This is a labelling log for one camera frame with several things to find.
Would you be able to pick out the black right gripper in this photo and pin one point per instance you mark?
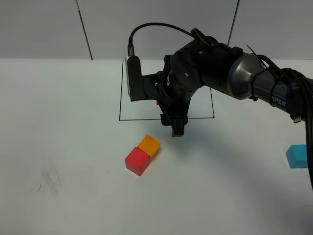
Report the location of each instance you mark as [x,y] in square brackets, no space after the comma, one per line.
[187,70]

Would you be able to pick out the orange cube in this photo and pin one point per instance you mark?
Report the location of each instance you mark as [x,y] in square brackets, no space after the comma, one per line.
[150,146]

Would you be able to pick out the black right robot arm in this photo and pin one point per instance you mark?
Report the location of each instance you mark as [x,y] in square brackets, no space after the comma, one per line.
[234,73]

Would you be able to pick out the blue loose cube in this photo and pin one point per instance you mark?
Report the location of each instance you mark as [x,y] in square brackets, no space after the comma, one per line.
[297,156]

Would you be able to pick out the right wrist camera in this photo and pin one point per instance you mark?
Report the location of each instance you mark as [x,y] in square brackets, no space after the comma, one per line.
[141,87]

